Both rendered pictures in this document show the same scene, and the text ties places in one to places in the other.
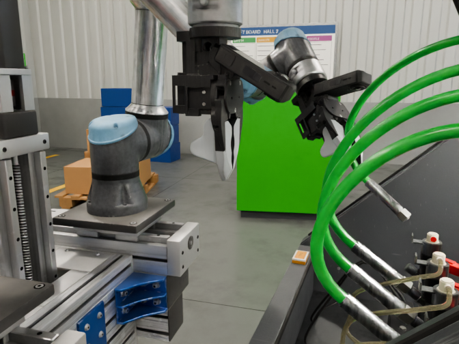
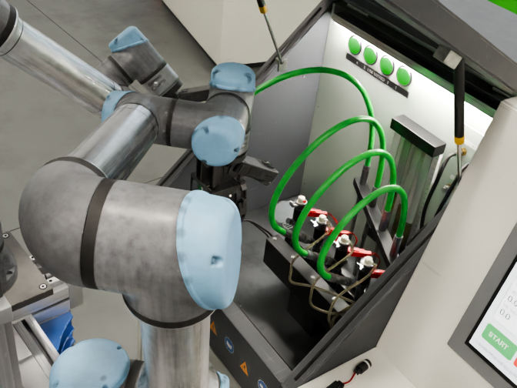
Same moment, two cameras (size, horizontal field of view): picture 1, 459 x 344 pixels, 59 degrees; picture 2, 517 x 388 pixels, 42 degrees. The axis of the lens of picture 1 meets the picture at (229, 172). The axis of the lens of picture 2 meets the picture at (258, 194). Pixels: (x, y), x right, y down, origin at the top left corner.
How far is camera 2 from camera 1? 112 cm
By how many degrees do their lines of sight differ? 58
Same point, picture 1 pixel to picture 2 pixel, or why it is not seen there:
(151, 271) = (54, 315)
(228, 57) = (246, 169)
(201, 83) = (231, 192)
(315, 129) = not seen: hidden behind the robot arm
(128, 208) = (15, 273)
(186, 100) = not seen: hidden behind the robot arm
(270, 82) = (269, 174)
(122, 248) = (18, 313)
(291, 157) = not seen: outside the picture
